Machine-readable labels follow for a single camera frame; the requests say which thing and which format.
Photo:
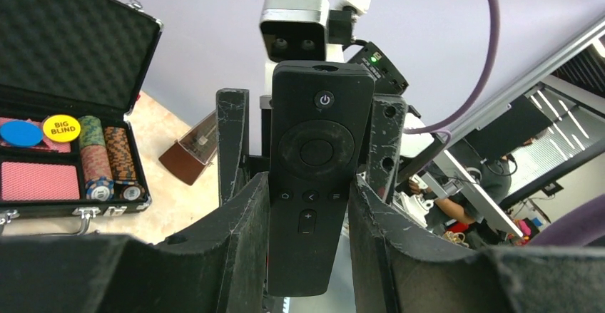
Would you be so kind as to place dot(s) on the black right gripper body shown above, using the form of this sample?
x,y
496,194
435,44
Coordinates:
x,y
388,79

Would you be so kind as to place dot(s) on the yellow big blind chip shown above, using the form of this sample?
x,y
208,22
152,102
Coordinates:
x,y
61,128

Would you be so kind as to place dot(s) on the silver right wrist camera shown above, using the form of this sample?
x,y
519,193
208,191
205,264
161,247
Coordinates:
x,y
295,29

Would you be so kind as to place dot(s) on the blue round chip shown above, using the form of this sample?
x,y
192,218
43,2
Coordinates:
x,y
21,134

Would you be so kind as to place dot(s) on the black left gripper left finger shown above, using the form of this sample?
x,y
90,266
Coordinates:
x,y
216,264

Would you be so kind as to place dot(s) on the black remote control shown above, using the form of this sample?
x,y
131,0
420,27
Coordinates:
x,y
318,121

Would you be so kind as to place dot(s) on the red playing card deck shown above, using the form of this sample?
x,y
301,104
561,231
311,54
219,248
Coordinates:
x,y
38,182

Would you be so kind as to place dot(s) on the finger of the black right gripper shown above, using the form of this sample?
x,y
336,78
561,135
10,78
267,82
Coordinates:
x,y
232,111
386,126

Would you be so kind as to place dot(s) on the brown metronome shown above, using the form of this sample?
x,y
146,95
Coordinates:
x,y
191,154

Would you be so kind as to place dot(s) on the black poker chip case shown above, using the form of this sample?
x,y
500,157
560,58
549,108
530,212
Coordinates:
x,y
79,58

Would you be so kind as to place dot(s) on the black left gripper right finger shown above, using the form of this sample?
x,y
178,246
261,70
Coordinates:
x,y
397,266

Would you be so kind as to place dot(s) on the orange black chip stack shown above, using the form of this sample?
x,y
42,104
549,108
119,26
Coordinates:
x,y
121,163

